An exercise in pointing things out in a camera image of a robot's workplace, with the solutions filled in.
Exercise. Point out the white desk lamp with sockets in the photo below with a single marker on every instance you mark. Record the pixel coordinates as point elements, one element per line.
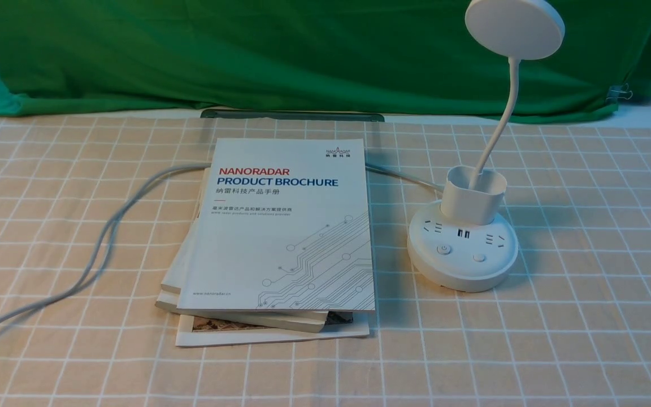
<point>461,242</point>

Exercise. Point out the white product brochure book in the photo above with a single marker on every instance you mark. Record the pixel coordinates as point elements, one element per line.
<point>284,226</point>

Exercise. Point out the dark metal bar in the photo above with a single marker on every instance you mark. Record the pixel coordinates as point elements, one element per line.
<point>292,115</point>

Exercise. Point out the bottom magazine in stack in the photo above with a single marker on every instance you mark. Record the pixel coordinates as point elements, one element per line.
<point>195,332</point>

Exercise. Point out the beige checkered tablecloth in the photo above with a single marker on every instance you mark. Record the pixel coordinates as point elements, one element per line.
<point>570,326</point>

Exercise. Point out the metal binder clip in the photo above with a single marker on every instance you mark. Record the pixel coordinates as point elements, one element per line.
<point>621,92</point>

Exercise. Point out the green backdrop cloth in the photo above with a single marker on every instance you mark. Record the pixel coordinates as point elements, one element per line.
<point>394,57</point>

